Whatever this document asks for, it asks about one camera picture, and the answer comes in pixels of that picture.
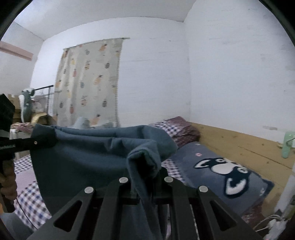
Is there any person's left hand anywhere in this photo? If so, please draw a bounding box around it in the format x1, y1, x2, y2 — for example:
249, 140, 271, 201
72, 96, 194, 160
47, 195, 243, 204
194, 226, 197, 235
1, 160, 18, 201

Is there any blue cartoon pillow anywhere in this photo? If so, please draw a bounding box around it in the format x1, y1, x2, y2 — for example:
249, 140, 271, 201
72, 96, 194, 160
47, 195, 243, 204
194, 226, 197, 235
162, 142, 274, 216

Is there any black clothes rack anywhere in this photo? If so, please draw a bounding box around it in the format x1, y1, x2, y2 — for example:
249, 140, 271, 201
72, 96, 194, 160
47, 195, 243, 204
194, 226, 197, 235
32, 85, 55, 114

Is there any folded plaid quilt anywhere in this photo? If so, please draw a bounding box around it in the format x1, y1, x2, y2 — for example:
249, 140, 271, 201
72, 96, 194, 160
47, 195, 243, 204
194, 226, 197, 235
149, 116, 200, 148

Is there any wooden headboard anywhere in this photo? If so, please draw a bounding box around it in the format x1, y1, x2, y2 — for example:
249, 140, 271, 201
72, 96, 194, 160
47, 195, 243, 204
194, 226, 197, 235
192, 123, 294, 217

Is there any light grey-green jacket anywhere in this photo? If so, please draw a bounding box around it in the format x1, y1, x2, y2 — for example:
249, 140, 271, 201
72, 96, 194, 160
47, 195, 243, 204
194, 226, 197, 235
69, 117, 114, 129

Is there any pineapple print curtain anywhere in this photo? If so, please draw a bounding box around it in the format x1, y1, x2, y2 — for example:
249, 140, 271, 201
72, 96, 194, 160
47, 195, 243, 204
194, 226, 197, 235
52, 38, 124, 128

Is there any white power strip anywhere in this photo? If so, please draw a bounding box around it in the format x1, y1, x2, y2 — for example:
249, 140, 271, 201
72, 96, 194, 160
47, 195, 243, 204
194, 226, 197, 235
254, 215, 289, 239

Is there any cardboard box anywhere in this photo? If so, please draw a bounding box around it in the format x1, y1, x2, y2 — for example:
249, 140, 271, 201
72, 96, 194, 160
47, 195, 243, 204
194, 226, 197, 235
7, 94, 22, 123

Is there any dark teal shirt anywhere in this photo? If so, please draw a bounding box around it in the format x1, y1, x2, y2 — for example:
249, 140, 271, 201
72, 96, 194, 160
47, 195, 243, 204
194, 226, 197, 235
30, 125, 178, 239

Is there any plaid bed sheet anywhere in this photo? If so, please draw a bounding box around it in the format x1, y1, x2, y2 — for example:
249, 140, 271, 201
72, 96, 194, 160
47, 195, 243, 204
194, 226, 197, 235
15, 154, 184, 239

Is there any white storage box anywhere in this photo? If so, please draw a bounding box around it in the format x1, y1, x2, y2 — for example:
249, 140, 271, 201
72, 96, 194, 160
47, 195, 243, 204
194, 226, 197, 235
10, 128, 31, 161

